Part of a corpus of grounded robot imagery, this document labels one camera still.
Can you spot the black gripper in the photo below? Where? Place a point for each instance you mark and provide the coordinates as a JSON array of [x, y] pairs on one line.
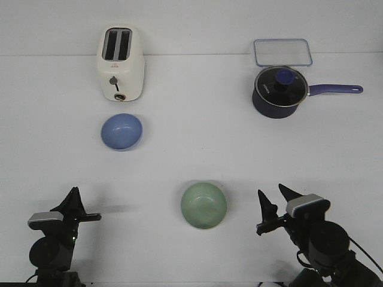
[[71, 204], [296, 228]]

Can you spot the green bowl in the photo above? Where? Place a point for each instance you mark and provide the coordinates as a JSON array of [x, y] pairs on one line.
[[203, 205]]

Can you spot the blue bowl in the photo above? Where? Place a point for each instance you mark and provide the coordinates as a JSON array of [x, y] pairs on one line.
[[122, 132]]

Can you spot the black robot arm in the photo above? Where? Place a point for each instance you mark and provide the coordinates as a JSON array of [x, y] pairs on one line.
[[324, 244], [52, 254]]

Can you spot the dark blue saucepan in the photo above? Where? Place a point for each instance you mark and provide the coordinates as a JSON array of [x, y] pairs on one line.
[[271, 111]]

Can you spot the glass pot lid blue knob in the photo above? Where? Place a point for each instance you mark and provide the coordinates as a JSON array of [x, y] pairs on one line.
[[281, 86]]

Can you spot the clear plastic container lid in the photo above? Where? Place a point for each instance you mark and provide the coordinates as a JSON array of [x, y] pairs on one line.
[[290, 52]]

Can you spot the white two-slot toaster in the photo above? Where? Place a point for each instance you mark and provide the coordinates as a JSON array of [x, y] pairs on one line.
[[120, 63]]

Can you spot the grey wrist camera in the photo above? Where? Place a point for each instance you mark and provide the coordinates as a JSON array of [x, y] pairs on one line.
[[44, 220], [308, 206]]

